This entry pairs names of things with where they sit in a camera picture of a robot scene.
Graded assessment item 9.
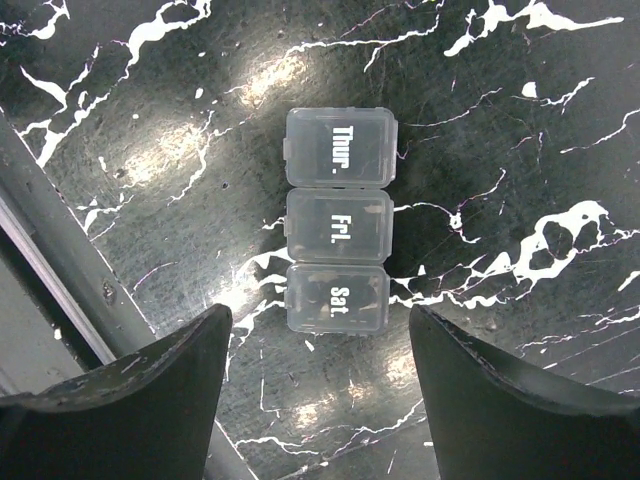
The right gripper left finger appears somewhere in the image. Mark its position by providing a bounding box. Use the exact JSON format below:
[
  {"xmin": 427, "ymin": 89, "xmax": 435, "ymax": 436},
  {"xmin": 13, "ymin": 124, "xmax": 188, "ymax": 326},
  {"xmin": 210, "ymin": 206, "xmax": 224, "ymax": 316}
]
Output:
[{"xmin": 1, "ymin": 304, "xmax": 232, "ymax": 479}]

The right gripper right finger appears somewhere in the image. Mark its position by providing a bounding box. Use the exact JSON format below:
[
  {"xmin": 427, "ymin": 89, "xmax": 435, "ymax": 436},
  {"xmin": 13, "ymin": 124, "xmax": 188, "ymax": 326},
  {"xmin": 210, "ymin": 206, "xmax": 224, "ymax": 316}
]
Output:
[{"xmin": 409, "ymin": 306, "xmax": 639, "ymax": 479}]

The clear weekly pill organizer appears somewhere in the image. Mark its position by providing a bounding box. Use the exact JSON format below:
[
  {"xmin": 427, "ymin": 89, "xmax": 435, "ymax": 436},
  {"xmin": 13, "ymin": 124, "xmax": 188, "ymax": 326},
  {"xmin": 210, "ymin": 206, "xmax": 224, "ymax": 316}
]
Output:
[{"xmin": 283, "ymin": 107, "xmax": 398, "ymax": 335}]

